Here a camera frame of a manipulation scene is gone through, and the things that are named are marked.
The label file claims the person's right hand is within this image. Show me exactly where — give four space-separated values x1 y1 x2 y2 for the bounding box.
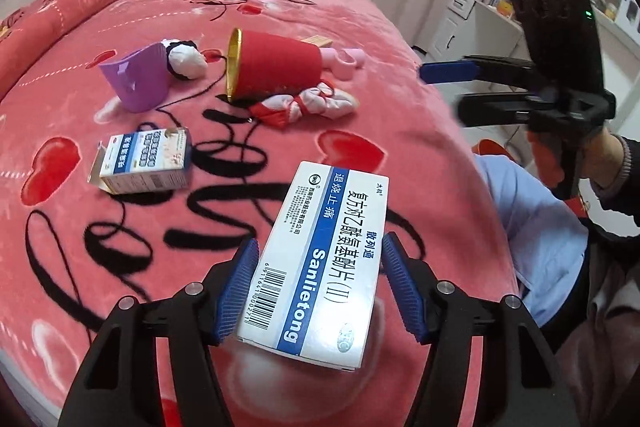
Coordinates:
575 127 628 190

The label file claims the red folded quilt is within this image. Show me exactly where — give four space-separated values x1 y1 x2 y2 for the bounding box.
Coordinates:
0 0 195 102

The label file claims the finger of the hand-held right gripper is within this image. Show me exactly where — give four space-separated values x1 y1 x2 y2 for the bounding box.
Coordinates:
419 55 540 92
457 91 538 128

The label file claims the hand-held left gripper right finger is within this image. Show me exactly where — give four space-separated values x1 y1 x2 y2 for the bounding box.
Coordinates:
381 232 581 427

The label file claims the grey pink cloth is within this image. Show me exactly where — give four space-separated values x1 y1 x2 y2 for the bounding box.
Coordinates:
555 227 640 408

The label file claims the person's right forearm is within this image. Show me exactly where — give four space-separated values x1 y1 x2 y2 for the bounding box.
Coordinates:
592 134 640 228

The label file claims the purple plastic cup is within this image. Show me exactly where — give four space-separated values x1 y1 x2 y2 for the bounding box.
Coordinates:
98 43 172 114

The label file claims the small medicine carton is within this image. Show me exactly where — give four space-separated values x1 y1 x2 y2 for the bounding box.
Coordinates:
87 127 193 195

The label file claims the pink printed blanket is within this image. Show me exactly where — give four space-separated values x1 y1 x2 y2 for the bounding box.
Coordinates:
0 0 521 427

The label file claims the white and blue medicine box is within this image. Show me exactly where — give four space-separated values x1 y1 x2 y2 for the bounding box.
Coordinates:
236 161 390 372

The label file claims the white cabinet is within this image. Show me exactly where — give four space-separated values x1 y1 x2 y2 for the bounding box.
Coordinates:
412 0 526 62

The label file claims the light blue garment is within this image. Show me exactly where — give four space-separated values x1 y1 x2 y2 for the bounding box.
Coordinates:
472 154 591 348

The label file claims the white and black cloth ball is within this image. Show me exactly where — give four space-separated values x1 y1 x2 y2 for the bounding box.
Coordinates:
160 38 207 80

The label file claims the red paper cup gold rim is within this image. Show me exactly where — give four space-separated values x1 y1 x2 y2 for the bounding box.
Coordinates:
225 27 323 104

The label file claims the pink plastic holder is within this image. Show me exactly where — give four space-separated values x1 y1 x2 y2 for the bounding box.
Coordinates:
320 48 365 81

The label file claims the red and white cloth bundle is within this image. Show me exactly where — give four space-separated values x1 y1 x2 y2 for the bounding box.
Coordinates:
248 79 360 128

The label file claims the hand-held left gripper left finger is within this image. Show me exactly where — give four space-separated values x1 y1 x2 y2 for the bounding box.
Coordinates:
59 238 261 427

